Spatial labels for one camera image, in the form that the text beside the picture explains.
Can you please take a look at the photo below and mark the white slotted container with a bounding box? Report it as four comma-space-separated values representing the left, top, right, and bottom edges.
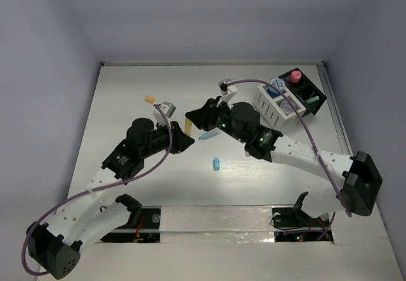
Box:
252, 85, 306, 130

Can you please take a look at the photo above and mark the black container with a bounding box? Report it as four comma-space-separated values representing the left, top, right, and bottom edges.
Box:
278, 68, 327, 116

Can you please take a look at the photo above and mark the blue eraser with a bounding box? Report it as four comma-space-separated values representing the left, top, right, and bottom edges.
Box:
213, 157, 221, 171

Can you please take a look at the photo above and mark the orange eraser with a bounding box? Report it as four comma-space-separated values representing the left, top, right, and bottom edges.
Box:
145, 96, 155, 104

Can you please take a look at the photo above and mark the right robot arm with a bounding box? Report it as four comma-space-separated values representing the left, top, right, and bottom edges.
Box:
185, 98, 383, 225

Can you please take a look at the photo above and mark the yellow highlighter pen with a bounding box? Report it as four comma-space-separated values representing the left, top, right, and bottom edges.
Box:
185, 118, 193, 136

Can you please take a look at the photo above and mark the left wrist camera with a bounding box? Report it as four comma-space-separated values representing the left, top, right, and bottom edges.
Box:
157, 101, 176, 119

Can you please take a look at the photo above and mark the clear round jar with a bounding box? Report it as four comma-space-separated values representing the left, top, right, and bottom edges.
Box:
280, 100, 294, 115

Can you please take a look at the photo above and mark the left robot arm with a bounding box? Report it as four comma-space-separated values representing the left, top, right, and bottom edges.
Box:
22, 118, 195, 280

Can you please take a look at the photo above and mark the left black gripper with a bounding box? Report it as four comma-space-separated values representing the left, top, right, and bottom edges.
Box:
140, 117, 193, 158

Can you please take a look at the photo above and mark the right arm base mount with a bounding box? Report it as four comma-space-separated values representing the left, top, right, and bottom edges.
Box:
270, 192, 334, 243

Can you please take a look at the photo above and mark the green highlighter pen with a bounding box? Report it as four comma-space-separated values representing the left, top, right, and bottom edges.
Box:
306, 96, 319, 104

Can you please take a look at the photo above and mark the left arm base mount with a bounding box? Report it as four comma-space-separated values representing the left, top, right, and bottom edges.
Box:
101, 207, 161, 244

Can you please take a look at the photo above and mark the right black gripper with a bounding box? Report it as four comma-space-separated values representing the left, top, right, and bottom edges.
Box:
185, 98, 247, 145

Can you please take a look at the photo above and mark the pink capped tube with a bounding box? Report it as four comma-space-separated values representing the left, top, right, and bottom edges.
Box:
289, 70, 302, 85

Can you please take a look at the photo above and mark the blue highlighter pen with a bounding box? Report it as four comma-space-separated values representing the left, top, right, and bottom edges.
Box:
199, 129, 221, 140

